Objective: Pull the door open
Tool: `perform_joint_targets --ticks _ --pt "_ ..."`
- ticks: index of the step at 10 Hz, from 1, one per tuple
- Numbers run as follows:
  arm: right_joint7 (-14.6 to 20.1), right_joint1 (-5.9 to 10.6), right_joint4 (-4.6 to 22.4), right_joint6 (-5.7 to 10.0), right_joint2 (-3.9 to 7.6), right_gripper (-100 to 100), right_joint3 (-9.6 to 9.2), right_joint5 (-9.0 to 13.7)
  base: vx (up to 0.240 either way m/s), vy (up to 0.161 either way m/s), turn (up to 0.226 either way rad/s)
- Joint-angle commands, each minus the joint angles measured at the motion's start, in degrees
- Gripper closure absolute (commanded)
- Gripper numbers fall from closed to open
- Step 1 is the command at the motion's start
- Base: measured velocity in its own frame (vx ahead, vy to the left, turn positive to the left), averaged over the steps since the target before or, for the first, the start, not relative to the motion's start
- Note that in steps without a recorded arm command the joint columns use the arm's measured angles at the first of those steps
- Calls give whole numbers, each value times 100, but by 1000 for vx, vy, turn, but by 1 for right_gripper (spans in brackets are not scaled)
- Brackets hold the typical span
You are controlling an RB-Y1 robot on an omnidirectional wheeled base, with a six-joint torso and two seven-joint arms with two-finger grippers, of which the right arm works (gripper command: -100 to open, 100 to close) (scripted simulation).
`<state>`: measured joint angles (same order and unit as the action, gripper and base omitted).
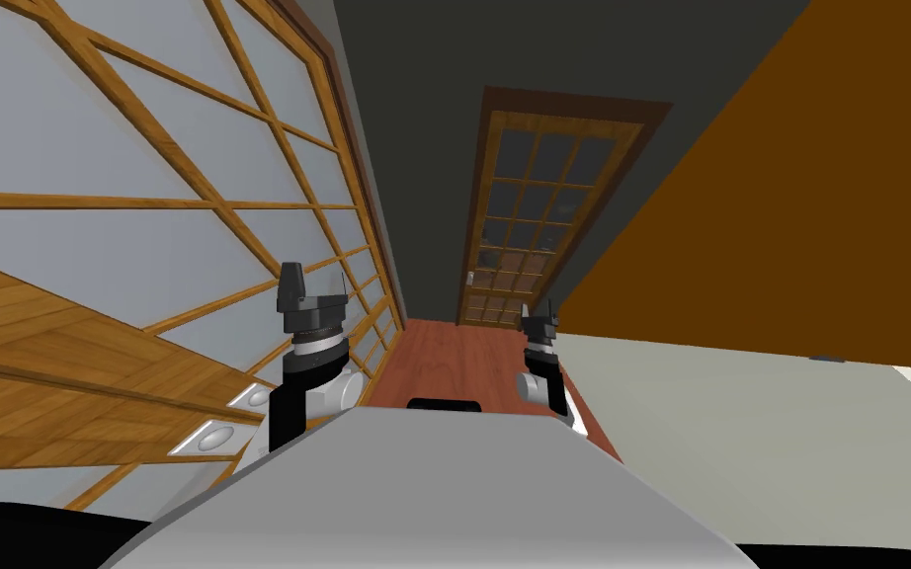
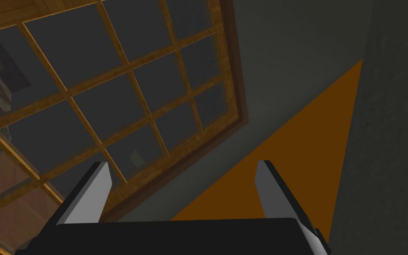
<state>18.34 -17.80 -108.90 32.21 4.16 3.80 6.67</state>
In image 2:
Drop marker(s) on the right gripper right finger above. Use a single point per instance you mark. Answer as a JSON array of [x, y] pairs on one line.
[[277, 195]]

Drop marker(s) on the wooden glass-pane door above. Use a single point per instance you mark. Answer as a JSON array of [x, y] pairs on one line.
[[126, 92]]

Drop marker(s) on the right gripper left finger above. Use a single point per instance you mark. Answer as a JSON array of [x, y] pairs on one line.
[[90, 198]]

